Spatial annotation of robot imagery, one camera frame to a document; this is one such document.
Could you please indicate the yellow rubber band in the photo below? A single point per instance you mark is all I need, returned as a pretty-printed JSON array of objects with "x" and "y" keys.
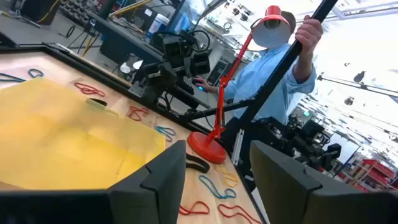
[{"x": 227, "y": 174}]

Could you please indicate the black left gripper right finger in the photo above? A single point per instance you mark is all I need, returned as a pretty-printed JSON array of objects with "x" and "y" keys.
[{"x": 280, "y": 186}]

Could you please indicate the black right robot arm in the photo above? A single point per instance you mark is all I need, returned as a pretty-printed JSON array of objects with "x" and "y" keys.
[{"x": 200, "y": 63}]

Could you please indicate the computer mouse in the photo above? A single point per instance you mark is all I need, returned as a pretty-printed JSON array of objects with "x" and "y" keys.
[{"x": 202, "y": 89}]

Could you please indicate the red desk lamp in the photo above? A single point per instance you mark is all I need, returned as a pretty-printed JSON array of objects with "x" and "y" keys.
[{"x": 206, "y": 149}]

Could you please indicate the blue rubber band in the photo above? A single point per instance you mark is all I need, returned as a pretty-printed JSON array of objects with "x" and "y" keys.
[
  {"x": 209, "y": 186},
  {"x": 12, "y": 77},
  {"x": 161, "y": 129},
  {"x": 29, "y": 72}
]

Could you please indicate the black desk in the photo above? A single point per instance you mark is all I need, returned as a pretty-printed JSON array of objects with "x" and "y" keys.
[{"x": 124, "y": 40}]

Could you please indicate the black background robot arm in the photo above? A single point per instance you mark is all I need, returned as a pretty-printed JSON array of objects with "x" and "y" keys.
[{"x": 311, "y": 137}]

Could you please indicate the white and blue bucket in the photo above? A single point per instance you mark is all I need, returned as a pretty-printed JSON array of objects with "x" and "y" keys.
[{"x": 157, "y": 26}]

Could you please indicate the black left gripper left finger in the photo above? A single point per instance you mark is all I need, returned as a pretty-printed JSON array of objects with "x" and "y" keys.
[{"x": 155, "y": 199}]

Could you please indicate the yellow translucent plastic bin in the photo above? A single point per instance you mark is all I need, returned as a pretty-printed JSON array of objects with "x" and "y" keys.
[{"x": 71, "y": 140}]

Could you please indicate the red rubber band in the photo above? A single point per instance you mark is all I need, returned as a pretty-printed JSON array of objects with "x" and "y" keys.
[
  {"x": 237, "y": 215},
  {"x": 88, "y": 90},
  {"x": 132, "y": 109},
  {"x": 194, "y": 213}
]

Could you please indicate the black wide rubber band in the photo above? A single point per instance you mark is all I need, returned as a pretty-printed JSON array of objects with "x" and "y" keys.
[
  {"x": 199, "y": 159},
  {"x": 99, "y": 102}
]

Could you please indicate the person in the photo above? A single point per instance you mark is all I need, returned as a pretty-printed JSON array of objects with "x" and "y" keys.
[{"x": 248, "y": 77}]

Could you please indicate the red storage shelving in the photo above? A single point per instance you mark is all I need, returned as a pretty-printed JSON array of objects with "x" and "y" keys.
[{"x": 379, "y": 169}]

